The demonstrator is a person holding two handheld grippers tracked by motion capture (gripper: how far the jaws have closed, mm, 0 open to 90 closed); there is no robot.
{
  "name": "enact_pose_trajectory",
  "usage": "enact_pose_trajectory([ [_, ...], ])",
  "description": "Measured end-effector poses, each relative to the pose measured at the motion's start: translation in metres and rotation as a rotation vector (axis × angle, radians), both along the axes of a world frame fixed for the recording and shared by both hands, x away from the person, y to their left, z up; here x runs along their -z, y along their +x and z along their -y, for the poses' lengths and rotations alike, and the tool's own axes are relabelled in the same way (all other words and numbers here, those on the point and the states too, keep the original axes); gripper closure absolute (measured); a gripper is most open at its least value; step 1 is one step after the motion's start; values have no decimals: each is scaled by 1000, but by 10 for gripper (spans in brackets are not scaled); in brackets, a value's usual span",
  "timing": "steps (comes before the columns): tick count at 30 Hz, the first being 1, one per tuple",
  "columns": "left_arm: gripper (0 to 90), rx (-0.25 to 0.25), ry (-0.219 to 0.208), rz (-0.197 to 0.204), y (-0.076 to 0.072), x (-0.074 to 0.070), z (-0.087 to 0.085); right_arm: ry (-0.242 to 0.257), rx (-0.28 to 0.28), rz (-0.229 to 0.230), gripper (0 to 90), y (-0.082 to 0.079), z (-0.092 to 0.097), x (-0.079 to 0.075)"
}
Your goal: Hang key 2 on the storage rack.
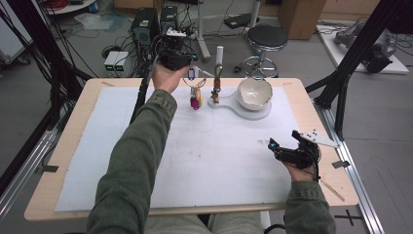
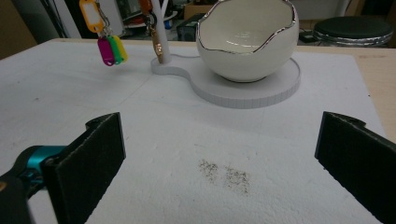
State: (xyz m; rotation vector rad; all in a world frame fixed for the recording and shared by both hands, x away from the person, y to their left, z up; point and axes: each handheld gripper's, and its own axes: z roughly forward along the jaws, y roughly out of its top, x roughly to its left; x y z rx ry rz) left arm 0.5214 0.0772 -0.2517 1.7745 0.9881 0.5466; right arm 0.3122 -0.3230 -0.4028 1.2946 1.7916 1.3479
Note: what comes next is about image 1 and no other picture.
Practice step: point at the white bowl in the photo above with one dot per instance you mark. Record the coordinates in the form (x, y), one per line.
(255, 94)

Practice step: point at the black metal frame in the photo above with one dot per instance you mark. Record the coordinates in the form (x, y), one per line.
(357, 48)
(35, 35)

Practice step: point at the silver floor rail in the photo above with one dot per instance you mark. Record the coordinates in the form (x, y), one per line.
(354, 175)
(29, 162)

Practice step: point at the white foam mat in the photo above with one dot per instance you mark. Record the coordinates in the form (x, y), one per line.
(211, 156)

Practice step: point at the clear plastic sheet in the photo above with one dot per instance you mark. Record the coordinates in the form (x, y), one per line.
(94, 21)

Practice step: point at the white power supply box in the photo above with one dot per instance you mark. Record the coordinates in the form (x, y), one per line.
(109, 61)
(122, 62)

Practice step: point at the black round stool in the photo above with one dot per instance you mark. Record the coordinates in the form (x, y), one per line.
(267, 36)

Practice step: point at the white desk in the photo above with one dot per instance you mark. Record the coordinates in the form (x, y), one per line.
(203, 35)

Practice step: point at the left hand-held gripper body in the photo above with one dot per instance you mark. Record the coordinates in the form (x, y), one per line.
(173, 55)

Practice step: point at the person's left hand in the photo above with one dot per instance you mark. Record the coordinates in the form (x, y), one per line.
(167, 79)

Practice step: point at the white stand with hooks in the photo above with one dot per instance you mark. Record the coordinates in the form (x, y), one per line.
(233, 109)

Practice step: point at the open cardboard box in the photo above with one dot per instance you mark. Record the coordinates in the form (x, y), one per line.
(136, 3)

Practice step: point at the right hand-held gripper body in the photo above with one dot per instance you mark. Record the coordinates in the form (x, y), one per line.
(298, 156)

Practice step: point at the person's right hand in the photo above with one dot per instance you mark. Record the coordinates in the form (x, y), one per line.
(302, 175)

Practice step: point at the black flat device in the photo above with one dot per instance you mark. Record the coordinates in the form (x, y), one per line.
(240, 21)

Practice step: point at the round white table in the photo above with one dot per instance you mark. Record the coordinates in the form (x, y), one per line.
(71, 7)

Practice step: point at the black computer tower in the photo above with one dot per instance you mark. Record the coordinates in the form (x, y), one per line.
(144, 27)

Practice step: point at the person's legs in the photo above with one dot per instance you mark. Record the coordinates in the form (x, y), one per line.
(181, 226)

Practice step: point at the thin wooden stick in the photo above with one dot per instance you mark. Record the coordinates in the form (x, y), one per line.
(332, 190)

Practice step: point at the white platform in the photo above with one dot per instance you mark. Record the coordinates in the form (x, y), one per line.
(337, 58)

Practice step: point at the grey machine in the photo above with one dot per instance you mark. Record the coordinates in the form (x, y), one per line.
(383, 48)

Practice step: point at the blue tape roll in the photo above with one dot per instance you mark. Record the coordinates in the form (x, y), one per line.
(93, 7)

